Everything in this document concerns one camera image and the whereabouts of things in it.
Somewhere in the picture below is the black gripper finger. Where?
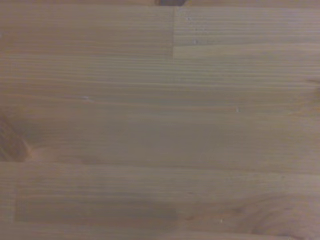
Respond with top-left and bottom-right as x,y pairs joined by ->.
154,0 -> 187,7

